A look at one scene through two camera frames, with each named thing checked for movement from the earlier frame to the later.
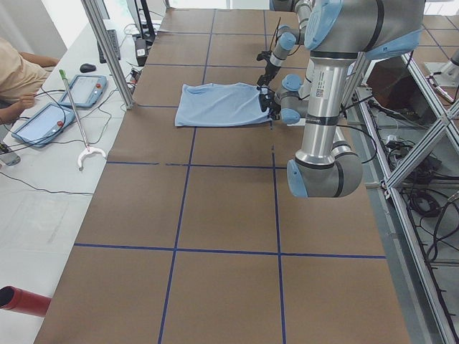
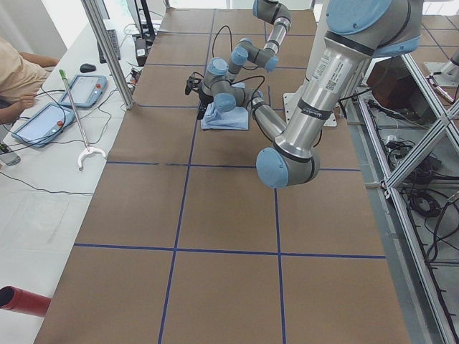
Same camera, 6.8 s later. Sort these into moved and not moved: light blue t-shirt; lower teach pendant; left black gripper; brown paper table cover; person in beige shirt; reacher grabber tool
Moved: light blue t-shirt; left black gripper
Not moved: lower teach pendant; reacher grabber tool; person in beige shirt; brown paper table cover
